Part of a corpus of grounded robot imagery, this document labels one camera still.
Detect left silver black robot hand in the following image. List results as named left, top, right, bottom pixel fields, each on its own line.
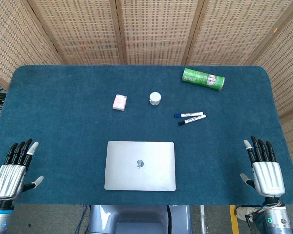
left=0, top=138, right=44, bottom=201

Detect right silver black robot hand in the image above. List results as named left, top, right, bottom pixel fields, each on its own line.
left=239, top=135, right=286, bottom=197

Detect silver laptop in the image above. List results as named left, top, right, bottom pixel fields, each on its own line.
left=104, top=140, right=176, bottom=192

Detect white sneaker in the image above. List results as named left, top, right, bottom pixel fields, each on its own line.
left=235, top=206, right=259, bottom=222

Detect white table leg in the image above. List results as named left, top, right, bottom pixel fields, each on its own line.
left=199, top=205, right=206, bottom=234

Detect blue felt table cover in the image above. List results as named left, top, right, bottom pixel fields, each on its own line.
left=0, top=65, right=293, bottom=206

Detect white marker black cap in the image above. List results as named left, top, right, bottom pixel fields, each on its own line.
left=177, top=114, right=207, bottom=127

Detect white marker blue cap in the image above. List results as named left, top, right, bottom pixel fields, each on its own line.
left=174, top=111, right=204, bottom=118

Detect green cylindrical snack can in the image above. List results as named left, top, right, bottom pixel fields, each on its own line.
left=181, top=67, right=226, bottom=92

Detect grey robot torso base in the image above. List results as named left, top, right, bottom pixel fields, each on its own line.
left=87, top=204, right=193, bottom=234

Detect pink tissue pack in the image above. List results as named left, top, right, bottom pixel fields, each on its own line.
left=112, top=94, right=128, bottom=112

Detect small white jar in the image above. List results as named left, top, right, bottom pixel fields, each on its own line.
left=149, top=91, right=162, bottom=106

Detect woven bamboo folding screen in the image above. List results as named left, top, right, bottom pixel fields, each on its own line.
left=0, top=0, right=293, bottom=186

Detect coloured right wrist wires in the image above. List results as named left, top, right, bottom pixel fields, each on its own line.
left=258, top=197, right=283, bottom=211

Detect blue hanging cable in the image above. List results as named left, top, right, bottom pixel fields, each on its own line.
left=78, top=205, right=89, bottom=234

